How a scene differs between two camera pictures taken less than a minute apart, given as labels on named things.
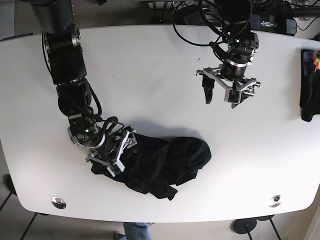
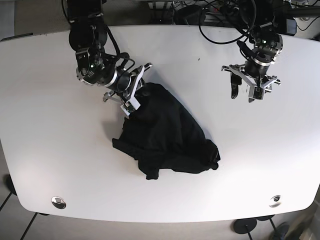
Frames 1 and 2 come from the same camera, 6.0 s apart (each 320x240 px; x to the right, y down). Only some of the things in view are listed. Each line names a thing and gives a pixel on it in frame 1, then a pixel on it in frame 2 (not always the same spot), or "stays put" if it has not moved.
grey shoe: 117,236 → 281,231
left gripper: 110,153 → 125,85
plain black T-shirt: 155,165 → 162,134
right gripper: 229,77 → 253,74
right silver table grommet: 274,201 stays put
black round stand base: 244,225 stays put
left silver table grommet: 58,202 stays put
